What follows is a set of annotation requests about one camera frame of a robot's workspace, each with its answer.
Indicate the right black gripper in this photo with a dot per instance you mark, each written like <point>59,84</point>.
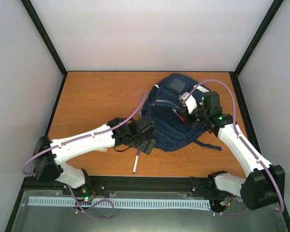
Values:
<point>188,120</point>

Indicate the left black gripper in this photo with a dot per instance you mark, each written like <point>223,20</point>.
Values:
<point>143,147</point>

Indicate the blue purple marker pen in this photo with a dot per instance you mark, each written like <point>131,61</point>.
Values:
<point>136,162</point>

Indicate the navy blue student backpack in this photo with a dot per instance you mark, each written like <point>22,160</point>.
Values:
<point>162,104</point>

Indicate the yellow highlighter clear cap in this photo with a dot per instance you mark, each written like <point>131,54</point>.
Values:
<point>102,149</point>

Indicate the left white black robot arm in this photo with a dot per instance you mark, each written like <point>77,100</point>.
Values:
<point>51,156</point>

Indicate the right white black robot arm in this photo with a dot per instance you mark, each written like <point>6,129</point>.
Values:
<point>263,184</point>

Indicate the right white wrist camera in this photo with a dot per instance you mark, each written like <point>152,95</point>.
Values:
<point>188,100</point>

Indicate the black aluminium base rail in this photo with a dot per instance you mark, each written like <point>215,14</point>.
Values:
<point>194,186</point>

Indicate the light blue cable duct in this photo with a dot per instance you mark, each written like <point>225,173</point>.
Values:
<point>126,203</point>

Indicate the black frame post right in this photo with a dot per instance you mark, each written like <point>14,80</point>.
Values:
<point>265,23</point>

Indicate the black frame post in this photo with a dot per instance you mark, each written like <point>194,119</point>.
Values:
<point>44,35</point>
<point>265,23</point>

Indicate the black frame post left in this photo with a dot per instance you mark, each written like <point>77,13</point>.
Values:
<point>44,35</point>

